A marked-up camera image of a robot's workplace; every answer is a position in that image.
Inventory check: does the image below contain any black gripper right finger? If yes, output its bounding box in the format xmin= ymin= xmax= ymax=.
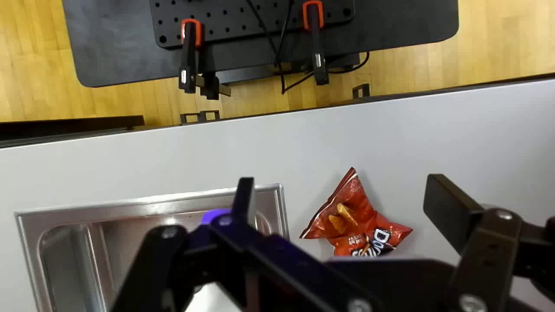
xmin=423 ymin=172 xmax=555 ymax=312

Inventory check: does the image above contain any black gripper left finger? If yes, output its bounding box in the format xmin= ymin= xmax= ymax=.
xmin=109 ymin=175 xmax=383 ymax=312

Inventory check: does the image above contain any red chips packet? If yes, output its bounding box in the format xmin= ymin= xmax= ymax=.
xmin=300 ymin=167 xmax=414 ymax=258

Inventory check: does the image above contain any stainless steel sink basin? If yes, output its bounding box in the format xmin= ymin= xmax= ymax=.
xmin=13 ymin=184 xmax=291 ymax=312

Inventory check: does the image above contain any orange black bar clamp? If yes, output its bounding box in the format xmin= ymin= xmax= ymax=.
xmin=300 ymin=0 xmax=331 ymax=87
xmin=176 ymin=17 xmax=232 ymax=101

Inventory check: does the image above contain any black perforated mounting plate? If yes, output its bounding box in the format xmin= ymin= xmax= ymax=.
xmin=147 ymin=0 xmax=355 ymax=50

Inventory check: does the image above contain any black pegboard tool panel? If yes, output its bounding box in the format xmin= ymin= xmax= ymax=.
xmin=60 ymin=0 xmax=459 ymax=89

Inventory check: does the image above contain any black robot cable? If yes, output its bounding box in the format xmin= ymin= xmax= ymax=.
xmin=244 ymin=0 xmax=371 ymax=95

